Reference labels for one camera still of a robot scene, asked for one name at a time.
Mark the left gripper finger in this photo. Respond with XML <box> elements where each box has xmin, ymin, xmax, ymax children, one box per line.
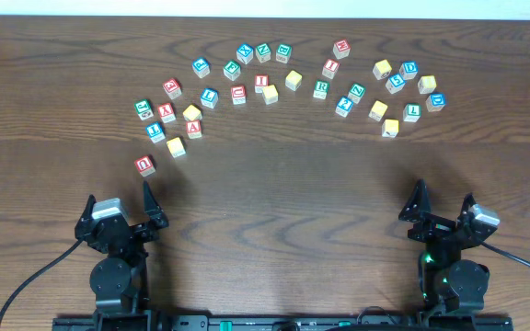
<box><xmin>75</xmin><ymin>195</ymin><xmax>97</xmax><ymax>230</ymax></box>
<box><xmin>143</xmin><ymin>181</ymin><xmax>168</xmax><ymax>229</ymax></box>

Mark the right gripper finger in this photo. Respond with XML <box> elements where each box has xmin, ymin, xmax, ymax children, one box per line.
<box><xmin>398</xmin><ymin>179</ymin><xmax>432</xmax><ymax>223</ymax></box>
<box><xmin>458</xmin><ymin>193</ymin><xmax>476</xmax><ymax>221</ymax></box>

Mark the yellow C block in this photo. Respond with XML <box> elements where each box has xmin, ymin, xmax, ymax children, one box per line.
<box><xmin>166</xmin><ymin>137</ymin><xmax>186</xmax><ymax>158</ymax></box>

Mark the yellow O block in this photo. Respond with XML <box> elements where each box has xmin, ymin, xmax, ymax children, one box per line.
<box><xmin>285</xmin><ymin>70</ymin><xmax>303</xmax><ymax>91</ymax></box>

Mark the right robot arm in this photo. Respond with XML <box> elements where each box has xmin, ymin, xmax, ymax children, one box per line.
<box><xmin>398</xmin><ymin>179</ymin><xmax>497</xmax><ymax>330</ymax></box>

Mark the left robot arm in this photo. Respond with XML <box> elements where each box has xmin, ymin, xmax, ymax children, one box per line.
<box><xmin>75</xmin><ymin>182</ymin><xmax>169</xmax><ymax>331</ymax></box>

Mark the red U block lower left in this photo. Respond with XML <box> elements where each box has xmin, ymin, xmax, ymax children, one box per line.
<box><xmin>134</xmin><ymin>155</ymin><xmax>156</xmax><ymax>177</ymax></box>

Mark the red u block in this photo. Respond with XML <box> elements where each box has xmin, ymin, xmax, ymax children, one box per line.
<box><xmin>134</xmin><ymin>155</ymin><xmax>156</xmax><ymax>177</ymax></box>
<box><xmin>230</xmin><ymin>86</ymin><xmax>247</xmax><ymax>105</ymax></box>

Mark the yellow K block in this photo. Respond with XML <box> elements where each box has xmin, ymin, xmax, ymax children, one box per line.
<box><xmin>382</xmin><ymin>119</ymin><xmax>399</xmax><ymax>138</ymax></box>

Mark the blue T block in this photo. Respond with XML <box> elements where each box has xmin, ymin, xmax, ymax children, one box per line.
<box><xmin>145</xmin><ymin>122</ymin><xmax>166</xmax><ymax>143</ymax></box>

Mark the green L block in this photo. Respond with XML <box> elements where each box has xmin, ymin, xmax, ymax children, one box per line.
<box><xmin>403</xmin><ymin>103</ymin><xmax>421</xmax><ymax>122</ymax></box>

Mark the red A block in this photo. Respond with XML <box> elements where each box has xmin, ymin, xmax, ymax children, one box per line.
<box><xmin>186</xmin><ymin>120</ymin><xmax>202</xmax><ymax>139</ymax></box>

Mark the yellow Q block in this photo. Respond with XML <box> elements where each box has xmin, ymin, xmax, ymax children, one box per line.
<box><xmin>369</xmin><ymin>100</ymin><xmax>388</xmax><ymax>121</ymax></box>

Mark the blue D block lower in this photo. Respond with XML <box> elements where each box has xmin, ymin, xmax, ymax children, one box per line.
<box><xmin>426</xmin><ymin>93</ymin><xmax>446</xmax><ymax>112</ymax></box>

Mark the blue d block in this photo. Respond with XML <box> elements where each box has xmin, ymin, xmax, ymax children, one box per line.
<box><xmin>398</xmin><ymin>61</ymin><xmax>419</xmax><ymax>81</ymax></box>
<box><xmin>426</xmin><ymin>93</ymin><xmax>446</xmax><ymax>112</ymax></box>

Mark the red Y block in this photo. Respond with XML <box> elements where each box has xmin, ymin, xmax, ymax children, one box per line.
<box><xmin>157</xmin><ymin>103</ymin><xmax>177</xmax><ymax>123</ymax></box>

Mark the yellow block near A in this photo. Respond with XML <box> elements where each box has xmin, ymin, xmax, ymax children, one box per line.
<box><xmin>183</xmin><ymin>104</ymin><xmax>202</xmax><ymax>121</ymax></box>

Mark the green J block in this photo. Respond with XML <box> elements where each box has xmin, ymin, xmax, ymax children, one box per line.
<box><xmin>134</xmin><ymin>99</ymin><xmax>154</xmax><ymax>120</ymax></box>

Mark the yellow 8 block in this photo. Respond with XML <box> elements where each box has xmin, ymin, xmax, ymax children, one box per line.
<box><xmin>417</xmin><ymin>75</ymin><xmax>437</xmax><ymax>95</ymax></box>

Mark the blue 5 block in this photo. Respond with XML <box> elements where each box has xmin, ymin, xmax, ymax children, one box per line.
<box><xmin>386</xmin><ymin>74</ymin><xmax>406</xmax><ymax>94</ymax></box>

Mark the blue 2 block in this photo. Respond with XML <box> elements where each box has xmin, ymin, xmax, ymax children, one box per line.
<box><xmin>335</xmin><ymin>97</ymin><xmax>354</xmax><ymax>118</ymax></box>

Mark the green Z block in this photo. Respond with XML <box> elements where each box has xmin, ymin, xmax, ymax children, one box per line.
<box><xmin>348</xmin><ymin>83</ymin><xmax>366</xmax><ymax>104</ymax></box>

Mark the blue L block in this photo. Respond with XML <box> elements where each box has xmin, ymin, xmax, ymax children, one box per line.
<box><xmin>200</xmin><ymin>87</ymin><xmax>219</xmax><ymax>108</ymax></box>

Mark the blue D block upper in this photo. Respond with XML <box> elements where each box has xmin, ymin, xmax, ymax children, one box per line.
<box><xmin>398</xmin><ymin>61</ymin><xmax>419</xmax><ymax>81</ymax></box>

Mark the yellow M block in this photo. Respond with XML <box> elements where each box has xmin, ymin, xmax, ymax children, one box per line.
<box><xmin>373</xmin><ymin>59</ymin><xmax>392</xmax><ymax>80</ymax></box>

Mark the red U block centre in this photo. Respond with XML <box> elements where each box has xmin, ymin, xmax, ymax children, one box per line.
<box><xmin>230</xmin><ymin>86</ymin><xmax>247</xmax><ymax>105</ymax></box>

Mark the green R block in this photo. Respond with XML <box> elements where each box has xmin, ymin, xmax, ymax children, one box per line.
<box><xmin>313</xmin><ymin>80</ymin><xmax>329</xmax><ymax>99</ymax></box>

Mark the blue P block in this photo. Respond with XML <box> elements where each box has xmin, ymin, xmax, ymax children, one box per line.
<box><xmin>192</xmin><ymin>57</ymin><xmax>210</xmax><ymax>78</ymax></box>

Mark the red I block right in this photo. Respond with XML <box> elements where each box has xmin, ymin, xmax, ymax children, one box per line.
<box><xmin>322</xmin><ymin>59</ymin><xmax>340</xmax><ymax>79</ymax></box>

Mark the red i block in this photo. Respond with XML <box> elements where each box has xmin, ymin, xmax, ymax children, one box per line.
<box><xmin>322</xmin><ymin>59</ymin><xmax>340</xmax><ymax>79</ymax></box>
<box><xmin>254</xmin><ymin>74</ymin><xmax>269</xmax><ymax>94</ymax></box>

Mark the green F block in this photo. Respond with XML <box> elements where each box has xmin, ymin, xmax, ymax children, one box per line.
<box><xmin>223</xmin><ymin>60</ymin><xmax>241</xmax><ymax>81</ymax></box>

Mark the yellow S block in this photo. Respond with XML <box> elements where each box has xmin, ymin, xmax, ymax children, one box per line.
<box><xmin>261</xmin><ymin>85</ymin><xmax>279</xmax><ymax>105</ymax></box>

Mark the red I block left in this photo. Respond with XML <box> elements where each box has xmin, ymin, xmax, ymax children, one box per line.
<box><xmin>254</xmin><ymin>74</ymin><xmax>269</xmax><ymax>94</ymax></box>

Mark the red W block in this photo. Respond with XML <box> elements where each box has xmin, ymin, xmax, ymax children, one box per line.
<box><xmin>333</xmin><ymin>39</ymin><xmax>351</xmax><ymax>60</ymax></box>

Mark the blue X block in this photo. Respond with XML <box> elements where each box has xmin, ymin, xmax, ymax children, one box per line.
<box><xmin>236</xmin><ymin>43</ymin><xmax>254</xmax><ymax>64</ymax></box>

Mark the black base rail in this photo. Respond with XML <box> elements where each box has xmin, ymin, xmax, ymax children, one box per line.
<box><xmin>52</xmin><ymin>314</ymin><xmax>513</xmax><ymax>331</ymax></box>

